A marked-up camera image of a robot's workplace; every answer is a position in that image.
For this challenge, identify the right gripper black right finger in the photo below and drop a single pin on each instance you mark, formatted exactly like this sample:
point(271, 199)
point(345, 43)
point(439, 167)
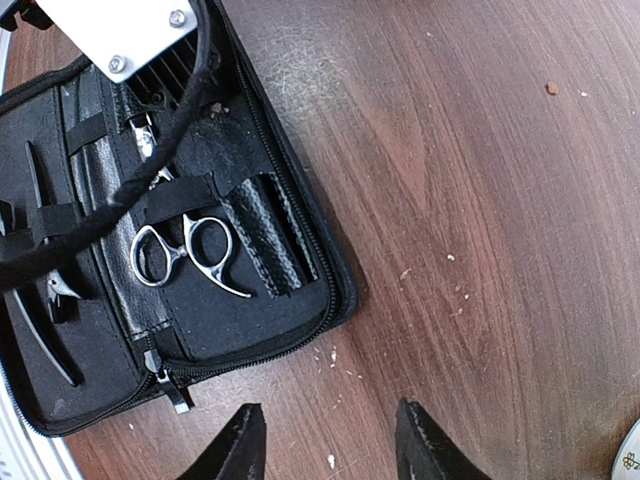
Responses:
point(425, 451)

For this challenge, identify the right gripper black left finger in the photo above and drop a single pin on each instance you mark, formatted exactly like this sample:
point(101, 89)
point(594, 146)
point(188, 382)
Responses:
point(237, 452)

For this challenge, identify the black zip tool case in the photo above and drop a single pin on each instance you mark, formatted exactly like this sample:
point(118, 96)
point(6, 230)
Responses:
point(75, 191)

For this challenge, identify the black hair clip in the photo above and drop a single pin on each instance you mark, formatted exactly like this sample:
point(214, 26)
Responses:
point(40, 319)

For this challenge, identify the white patterned mug yellow inside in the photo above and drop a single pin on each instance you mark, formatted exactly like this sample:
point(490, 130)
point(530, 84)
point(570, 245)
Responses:
point(626, 465)

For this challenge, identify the aluminium front rail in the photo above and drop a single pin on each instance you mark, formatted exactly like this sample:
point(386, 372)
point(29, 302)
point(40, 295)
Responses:
point(25, 454)

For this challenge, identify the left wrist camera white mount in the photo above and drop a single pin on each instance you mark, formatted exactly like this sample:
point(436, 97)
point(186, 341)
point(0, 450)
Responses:
point(122, 36)

